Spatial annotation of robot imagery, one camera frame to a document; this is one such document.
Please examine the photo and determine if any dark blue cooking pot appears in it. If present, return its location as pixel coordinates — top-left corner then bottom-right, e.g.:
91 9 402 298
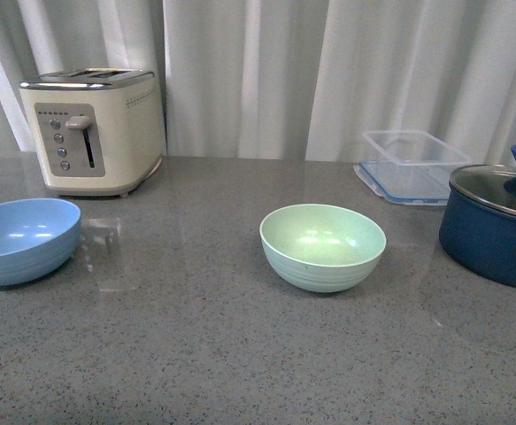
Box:
439 187 516 287

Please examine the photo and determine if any cream two-slot toaster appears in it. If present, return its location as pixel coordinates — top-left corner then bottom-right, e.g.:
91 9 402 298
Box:
19 67 166 197

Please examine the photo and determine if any clear plastic food container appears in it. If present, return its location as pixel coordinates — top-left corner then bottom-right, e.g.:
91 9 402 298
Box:
362 129 473 199

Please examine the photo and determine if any clear blue-rimmed container lid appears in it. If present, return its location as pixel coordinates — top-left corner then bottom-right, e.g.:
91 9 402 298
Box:
354 161 451 206

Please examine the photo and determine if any blue plastic bowl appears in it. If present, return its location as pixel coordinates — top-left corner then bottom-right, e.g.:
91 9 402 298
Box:
0 198 81 286

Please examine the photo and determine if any green plastic bowl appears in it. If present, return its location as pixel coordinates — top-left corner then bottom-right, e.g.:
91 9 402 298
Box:
259 204 387 293

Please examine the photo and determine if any glass pot lid blue knob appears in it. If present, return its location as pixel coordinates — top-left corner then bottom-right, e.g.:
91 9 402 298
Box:
450 144 516 217

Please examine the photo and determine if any white curtain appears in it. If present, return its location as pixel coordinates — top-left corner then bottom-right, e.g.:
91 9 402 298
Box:
0 1 516 163

